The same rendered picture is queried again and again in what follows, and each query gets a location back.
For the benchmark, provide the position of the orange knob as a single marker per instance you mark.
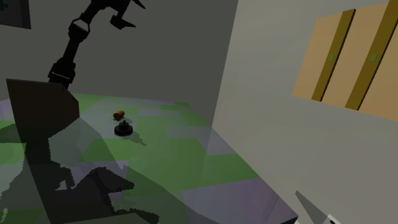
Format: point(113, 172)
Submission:
point(119, 114)

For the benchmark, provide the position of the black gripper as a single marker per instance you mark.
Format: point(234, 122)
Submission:
point(121, 6)

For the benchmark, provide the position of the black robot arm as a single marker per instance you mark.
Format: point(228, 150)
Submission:
point(65, 66)

